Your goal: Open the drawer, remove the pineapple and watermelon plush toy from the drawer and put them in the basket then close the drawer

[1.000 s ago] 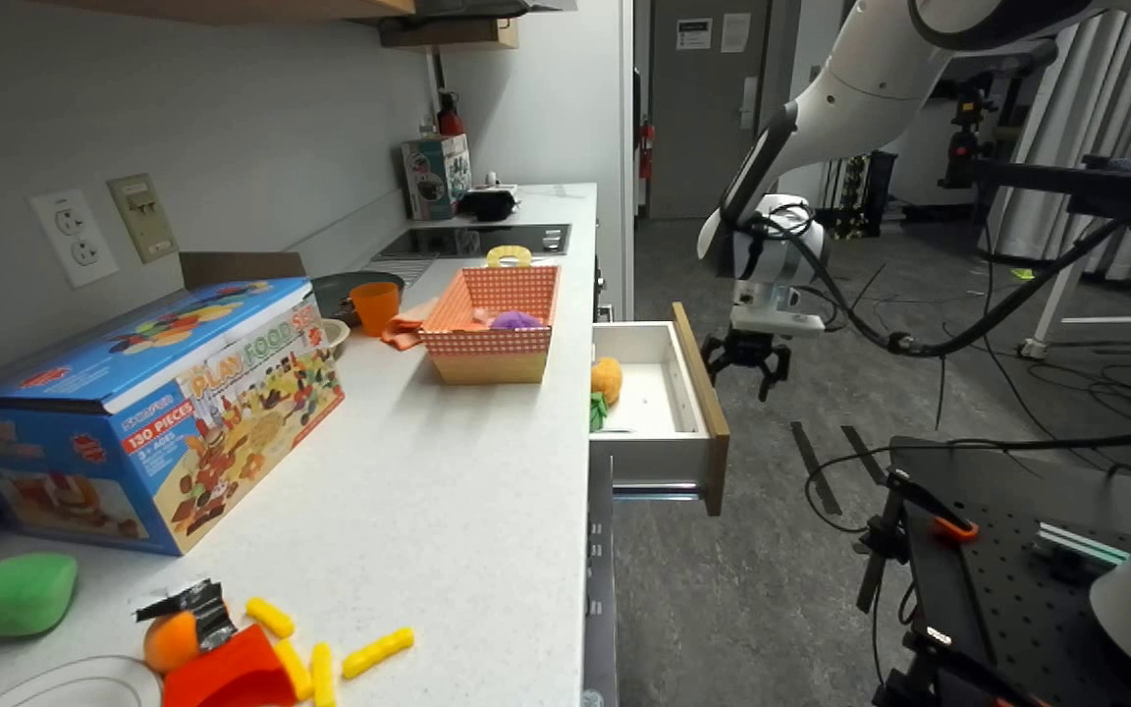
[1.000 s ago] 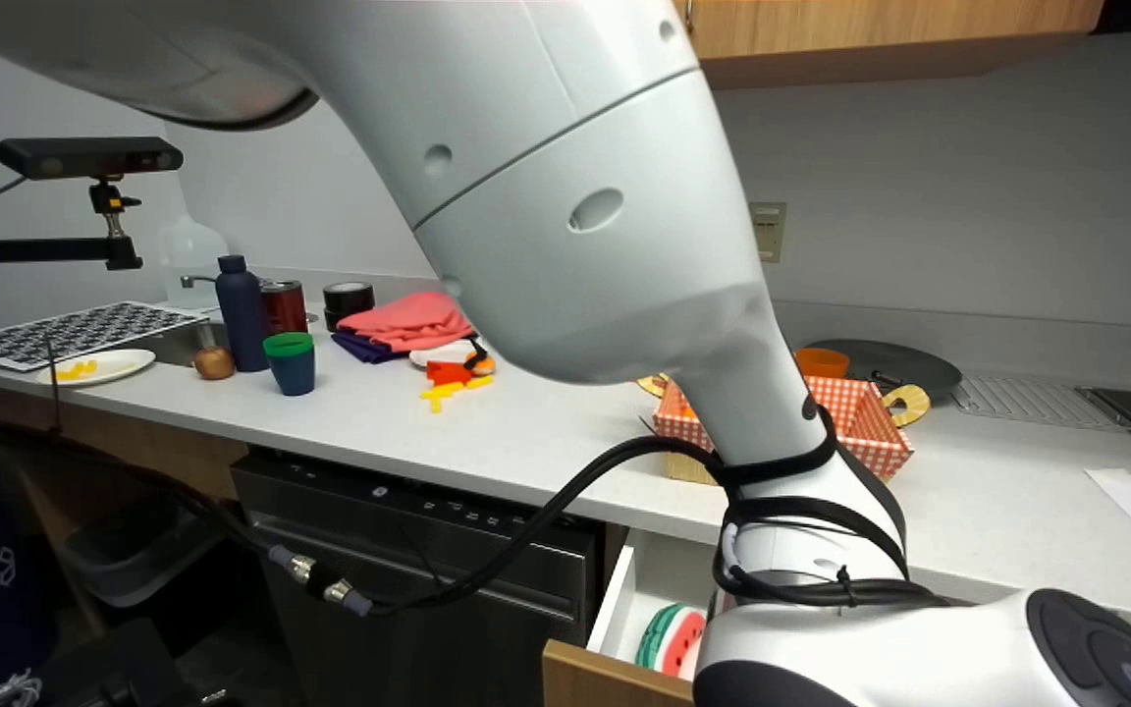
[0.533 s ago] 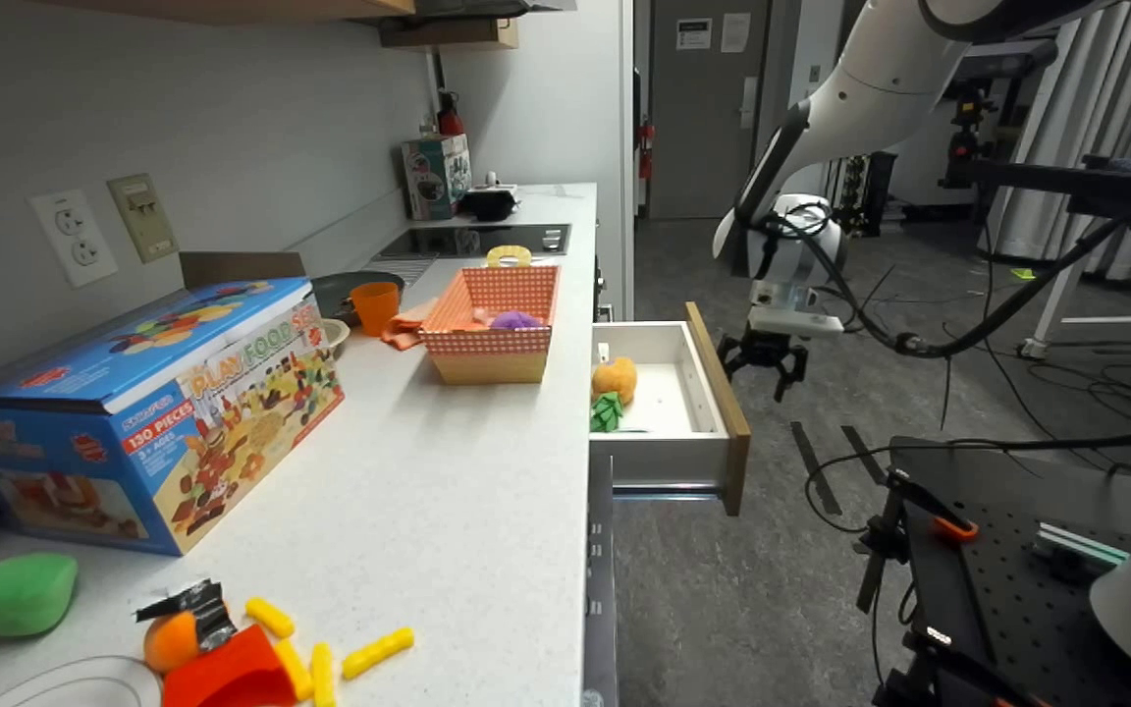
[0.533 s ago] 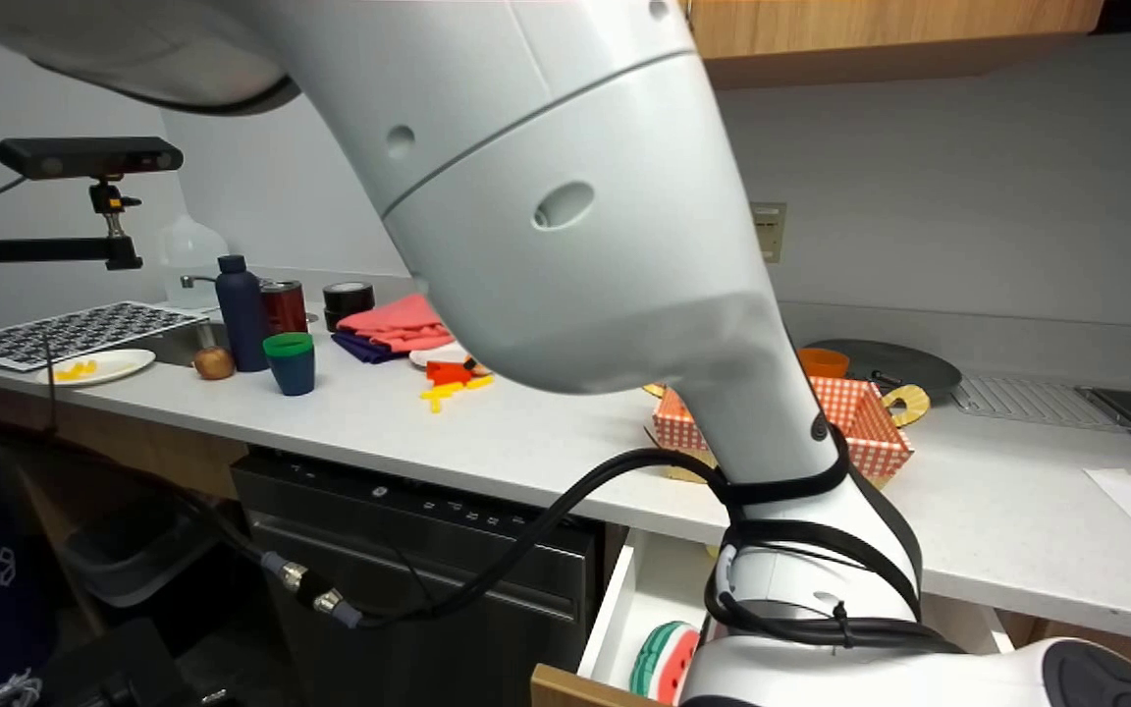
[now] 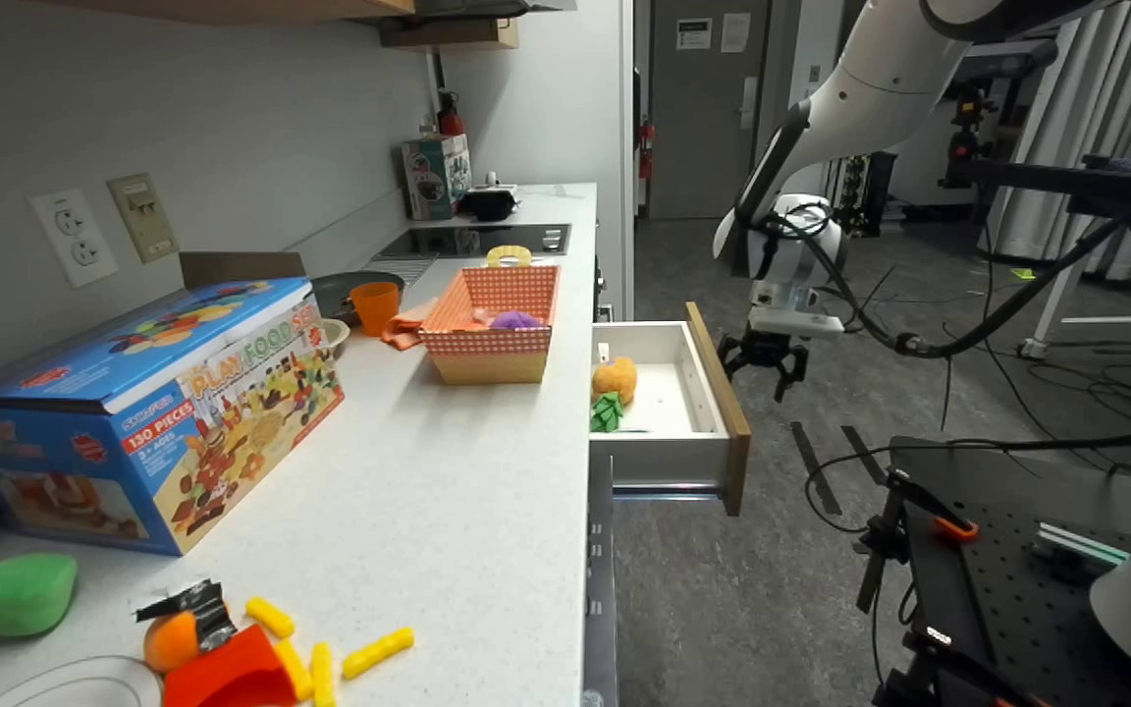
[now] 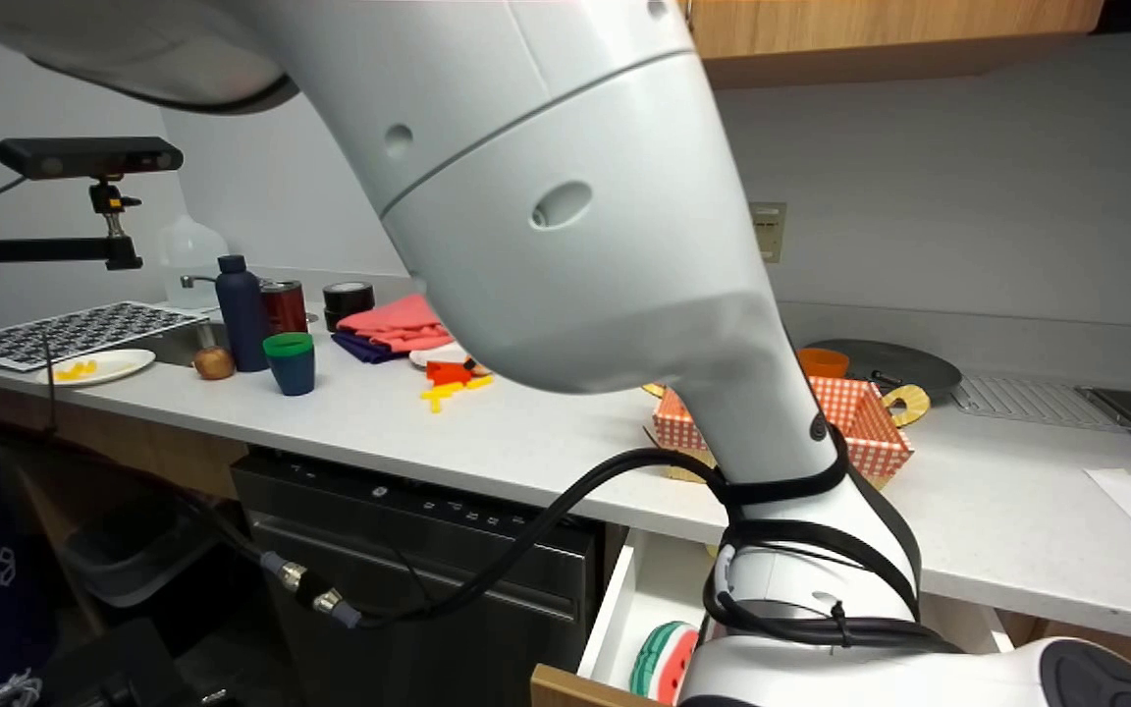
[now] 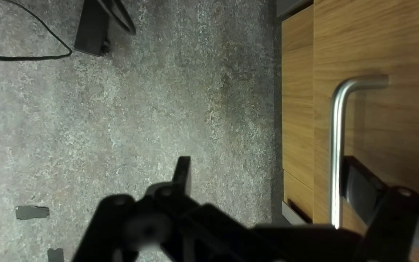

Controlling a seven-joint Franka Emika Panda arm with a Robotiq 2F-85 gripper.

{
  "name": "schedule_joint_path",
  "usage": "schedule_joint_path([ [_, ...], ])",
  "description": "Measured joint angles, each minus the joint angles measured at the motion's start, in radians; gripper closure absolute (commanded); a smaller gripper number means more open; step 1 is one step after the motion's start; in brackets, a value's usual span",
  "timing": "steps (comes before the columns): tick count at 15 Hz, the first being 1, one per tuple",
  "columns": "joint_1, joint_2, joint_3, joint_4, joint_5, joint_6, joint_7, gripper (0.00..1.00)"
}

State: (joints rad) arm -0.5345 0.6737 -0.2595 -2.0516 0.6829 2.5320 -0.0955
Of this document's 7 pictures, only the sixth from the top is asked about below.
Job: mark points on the yellow food piece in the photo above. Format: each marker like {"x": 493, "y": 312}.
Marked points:
{"x": 79, "y": 370}

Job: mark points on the white plate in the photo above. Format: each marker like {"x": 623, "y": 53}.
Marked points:
{"x": 123, "y": 363}

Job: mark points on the green cup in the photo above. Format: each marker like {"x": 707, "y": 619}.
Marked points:
{"x": 288, "y": 367}

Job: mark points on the black stereo camera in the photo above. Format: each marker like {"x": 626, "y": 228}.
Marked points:
{"x": 79, "y": 159}

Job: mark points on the red toy fries holder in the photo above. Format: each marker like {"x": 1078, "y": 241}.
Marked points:
{"x": 448, "y": 370}

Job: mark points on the navy cloth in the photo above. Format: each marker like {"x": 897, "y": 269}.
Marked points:
{"x": 358, "y": 348}

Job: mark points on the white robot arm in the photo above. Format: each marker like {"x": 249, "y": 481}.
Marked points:
{"x": 527, "y": 159}

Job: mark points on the dark red can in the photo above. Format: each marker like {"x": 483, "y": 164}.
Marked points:
{"x": 286, "y": 310}

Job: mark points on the black trash bin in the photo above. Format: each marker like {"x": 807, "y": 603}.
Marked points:
{"x": 135, "y": 553}

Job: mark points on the wooden upper cabinet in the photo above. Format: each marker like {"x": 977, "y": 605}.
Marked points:
{"x": 906, "y": 27}

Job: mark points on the gray drying mat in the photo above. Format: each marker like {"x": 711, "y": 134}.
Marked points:
{"x": 70, "y": 329}

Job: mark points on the silver faucet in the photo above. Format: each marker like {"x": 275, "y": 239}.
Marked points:
{"x": 198, "y": 276}

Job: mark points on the yellow toy fry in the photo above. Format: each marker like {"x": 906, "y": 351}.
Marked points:
{"x": 448, "y": 395}

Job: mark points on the beige light switch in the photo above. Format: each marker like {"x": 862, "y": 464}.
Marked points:
{"x": 771, "y": 239}

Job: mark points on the small brown ball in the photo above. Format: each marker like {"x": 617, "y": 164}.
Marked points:
{"x": 212, "y": 363}

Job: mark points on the black pan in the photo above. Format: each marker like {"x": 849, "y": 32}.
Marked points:
{"x": 914, "y": 367}

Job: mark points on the white drawer with wooden front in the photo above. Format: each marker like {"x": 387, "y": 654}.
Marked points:
{"x": 629, "y": 592}

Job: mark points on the blue bottle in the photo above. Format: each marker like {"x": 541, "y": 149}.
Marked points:
{"x": 243, "y": 317}

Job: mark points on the red checkered basket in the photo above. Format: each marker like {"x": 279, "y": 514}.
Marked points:
{"x": 872, "y": 426}

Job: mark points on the black cup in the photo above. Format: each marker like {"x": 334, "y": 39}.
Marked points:
{"x": 350, "y": 304}

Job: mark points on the pink cloth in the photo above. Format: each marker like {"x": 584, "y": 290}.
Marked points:
{"x": 393, "y": 324}

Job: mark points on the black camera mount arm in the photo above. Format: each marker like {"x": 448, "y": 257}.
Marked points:
{"x": 17, "y": 248}

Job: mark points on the watermelon plush toy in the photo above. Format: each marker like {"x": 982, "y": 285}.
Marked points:
{"x": 665, "y": 660}

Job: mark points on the orange cup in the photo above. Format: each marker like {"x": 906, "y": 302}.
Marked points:
{"x": 826, "y": 363}

